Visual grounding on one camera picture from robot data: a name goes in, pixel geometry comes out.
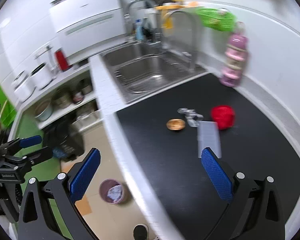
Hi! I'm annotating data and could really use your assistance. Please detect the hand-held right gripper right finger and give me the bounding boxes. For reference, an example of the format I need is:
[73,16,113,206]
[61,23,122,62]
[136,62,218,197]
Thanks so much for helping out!
[201,148,285,240]

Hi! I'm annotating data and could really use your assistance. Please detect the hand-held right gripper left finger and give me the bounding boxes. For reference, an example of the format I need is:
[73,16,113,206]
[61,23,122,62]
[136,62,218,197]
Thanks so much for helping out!
[18,148,101,240]

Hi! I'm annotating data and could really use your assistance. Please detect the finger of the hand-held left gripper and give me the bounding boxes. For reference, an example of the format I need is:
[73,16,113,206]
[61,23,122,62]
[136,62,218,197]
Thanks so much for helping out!
[0,135,43,153]
[4,146,53,165]

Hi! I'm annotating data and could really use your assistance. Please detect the pink waste bin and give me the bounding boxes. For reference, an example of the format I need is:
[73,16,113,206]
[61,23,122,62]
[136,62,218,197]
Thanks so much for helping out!
[99,179,130,204]

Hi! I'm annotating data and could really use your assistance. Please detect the grey rectangular plastic lid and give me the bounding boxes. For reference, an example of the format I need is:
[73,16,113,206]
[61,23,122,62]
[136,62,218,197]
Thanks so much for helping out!
[197,121,222,158]

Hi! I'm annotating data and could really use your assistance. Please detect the brown walnut shell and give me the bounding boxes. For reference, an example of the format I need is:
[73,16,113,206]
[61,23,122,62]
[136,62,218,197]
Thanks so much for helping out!
[166,119,186,131]

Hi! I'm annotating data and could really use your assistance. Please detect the metal binder clips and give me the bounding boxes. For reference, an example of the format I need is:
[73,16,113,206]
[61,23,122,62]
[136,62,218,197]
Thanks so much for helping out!
[177,108,203,127]

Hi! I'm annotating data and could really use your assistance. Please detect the metal bowl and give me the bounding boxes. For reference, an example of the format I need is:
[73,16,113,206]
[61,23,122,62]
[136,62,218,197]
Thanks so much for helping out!
[34,100,53,122]

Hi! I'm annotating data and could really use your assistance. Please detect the black rubber mat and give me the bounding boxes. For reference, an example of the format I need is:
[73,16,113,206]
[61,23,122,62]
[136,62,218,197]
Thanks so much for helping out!
[115,73,300,240]

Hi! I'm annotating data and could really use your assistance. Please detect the steel cooking pot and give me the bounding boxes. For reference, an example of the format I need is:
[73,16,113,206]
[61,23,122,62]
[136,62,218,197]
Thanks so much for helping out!
[52,91,72,109]

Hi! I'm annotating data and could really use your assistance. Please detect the white rice cooker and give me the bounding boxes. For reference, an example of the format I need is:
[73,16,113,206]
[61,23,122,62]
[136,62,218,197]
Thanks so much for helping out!
[12,71,37,103]
[30,64,53,90]

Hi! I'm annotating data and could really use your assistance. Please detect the white storage shelf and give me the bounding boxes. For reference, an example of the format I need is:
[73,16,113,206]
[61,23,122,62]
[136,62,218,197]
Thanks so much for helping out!
[15,70,103,135]

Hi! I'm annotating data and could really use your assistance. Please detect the small dark pot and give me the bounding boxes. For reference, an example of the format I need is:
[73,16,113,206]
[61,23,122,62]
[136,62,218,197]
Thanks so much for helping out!
[72,80,93,104]

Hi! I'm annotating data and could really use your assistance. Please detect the person's black shoe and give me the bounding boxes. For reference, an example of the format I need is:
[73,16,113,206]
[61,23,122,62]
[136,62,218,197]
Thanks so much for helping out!
[133,224,149,240]

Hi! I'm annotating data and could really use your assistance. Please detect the red kettle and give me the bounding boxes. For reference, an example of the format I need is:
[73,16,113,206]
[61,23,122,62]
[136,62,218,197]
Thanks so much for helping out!
[55,50,70,72]

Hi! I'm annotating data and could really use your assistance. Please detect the stainless steel sink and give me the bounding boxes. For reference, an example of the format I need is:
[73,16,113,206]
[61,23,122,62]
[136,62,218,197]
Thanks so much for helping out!
[100,41,208,105]

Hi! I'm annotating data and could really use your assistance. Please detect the pink stacked container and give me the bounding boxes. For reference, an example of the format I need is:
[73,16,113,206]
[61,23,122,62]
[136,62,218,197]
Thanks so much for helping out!
[220,22,248,88]

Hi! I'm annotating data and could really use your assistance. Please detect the white countertop dishwasher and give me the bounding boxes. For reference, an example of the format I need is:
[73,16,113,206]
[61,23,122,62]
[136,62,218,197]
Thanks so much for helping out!
[49,0,128,63]

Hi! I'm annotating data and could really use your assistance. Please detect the thin gooseneck steel faucet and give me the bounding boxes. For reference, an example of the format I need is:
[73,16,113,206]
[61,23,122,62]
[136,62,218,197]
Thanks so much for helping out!
[164,10,199,72]

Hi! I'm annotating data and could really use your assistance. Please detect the utensil caddy with brushes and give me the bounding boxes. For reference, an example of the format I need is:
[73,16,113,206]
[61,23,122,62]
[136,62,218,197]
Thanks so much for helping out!
[132,19,160,43]

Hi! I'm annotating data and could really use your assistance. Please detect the green plastic basket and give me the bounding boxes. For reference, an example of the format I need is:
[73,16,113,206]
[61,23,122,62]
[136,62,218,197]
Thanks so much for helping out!
[195,7,237,32]

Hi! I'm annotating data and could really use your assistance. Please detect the yellow plastic holder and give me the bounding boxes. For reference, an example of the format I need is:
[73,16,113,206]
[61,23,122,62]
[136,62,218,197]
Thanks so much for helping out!
[156,4,183,29]

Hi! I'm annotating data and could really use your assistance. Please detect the chrome kitchen faucet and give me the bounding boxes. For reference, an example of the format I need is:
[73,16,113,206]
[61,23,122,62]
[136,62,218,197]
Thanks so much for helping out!
[124,0,157,43]

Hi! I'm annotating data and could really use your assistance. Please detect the white wall socket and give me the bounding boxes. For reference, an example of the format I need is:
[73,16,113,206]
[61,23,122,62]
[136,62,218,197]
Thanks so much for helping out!
[34,44,53,60]

